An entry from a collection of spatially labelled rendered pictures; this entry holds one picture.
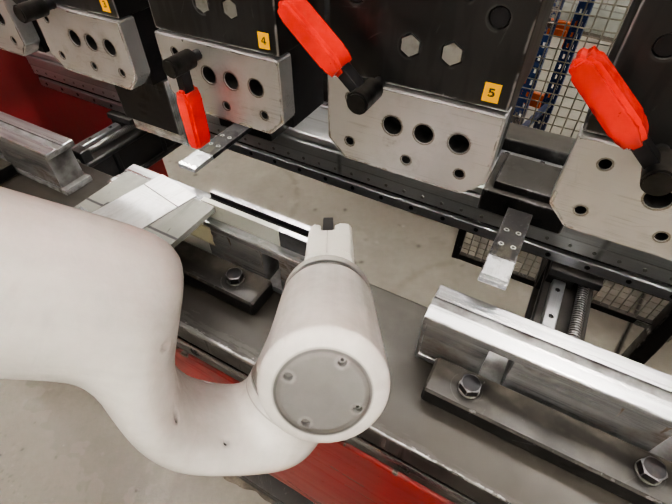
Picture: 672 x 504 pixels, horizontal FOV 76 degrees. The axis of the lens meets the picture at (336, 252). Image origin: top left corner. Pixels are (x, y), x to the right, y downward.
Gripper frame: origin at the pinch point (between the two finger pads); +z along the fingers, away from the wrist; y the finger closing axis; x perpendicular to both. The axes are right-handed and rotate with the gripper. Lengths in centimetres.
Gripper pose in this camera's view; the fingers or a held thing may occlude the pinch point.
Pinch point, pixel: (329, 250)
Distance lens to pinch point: 56.8
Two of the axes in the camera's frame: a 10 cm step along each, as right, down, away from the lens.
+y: -0.1, -9.6, -2.8
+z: 0.0, -2.8, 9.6
